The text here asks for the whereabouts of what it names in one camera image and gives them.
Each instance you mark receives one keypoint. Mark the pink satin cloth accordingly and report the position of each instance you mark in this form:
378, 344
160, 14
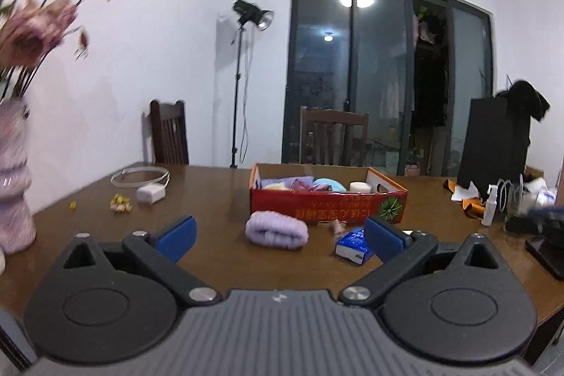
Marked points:
304, 184

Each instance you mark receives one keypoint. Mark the black cloth on monitor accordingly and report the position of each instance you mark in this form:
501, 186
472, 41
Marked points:
523, 98

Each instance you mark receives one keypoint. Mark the dark wooden chair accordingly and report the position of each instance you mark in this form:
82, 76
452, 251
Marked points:
168, 130
332, 137

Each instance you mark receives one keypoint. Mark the black device at table edge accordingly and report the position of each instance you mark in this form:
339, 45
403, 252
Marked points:
543, 230

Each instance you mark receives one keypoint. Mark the small yellow dried petals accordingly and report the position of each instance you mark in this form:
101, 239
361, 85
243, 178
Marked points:
119, 204

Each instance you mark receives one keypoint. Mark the dark wooden chair centre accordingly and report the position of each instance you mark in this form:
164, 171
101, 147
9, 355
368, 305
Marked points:
332, 137

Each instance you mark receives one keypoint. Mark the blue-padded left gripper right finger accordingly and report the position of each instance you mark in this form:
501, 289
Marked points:
403, 257

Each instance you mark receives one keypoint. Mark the black monitor back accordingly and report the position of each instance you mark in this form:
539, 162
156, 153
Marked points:
496, 144

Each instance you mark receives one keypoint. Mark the white milk carton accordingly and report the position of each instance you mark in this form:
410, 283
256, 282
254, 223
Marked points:
540, 194

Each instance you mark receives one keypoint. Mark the white tape roll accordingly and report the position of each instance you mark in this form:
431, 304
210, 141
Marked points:
360, 187

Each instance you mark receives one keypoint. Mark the blue tissue pack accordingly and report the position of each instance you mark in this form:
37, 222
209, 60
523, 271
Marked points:
353, 247

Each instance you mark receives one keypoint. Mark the lavender knitted soft roll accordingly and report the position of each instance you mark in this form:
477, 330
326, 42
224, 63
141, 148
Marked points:
275, 230

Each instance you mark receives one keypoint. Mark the clear glass cup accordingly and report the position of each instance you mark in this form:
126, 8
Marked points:
513, 199

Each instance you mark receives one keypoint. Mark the dark wooden chair left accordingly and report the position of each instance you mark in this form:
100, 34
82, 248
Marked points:
168, 130

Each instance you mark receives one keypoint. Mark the orange and white wrapper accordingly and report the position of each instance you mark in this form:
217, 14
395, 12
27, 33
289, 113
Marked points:
469, 198

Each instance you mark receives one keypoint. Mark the pink textured ceramic vase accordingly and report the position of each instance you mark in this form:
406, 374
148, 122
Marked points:
17, 228

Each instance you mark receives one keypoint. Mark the black studio light on stand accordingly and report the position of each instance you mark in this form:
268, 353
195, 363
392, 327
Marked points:
250, 20

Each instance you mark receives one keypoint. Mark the black sliding glass door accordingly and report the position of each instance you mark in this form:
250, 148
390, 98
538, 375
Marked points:
411, 66

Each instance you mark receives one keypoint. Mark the white spray bottle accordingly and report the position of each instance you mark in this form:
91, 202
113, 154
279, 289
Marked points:
490, 206

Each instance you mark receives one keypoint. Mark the yellow sponge in box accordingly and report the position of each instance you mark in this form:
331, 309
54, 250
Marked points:
276, 186

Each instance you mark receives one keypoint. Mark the white power adapter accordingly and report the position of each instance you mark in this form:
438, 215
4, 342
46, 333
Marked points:
151, 193

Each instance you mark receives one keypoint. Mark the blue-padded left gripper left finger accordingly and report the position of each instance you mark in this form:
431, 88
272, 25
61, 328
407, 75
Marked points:
157, 256

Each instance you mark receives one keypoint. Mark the red cardboard fruit box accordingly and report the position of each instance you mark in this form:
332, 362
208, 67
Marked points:
388, 199

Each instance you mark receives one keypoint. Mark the small pink candy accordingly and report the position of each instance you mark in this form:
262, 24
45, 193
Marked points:
339, 228

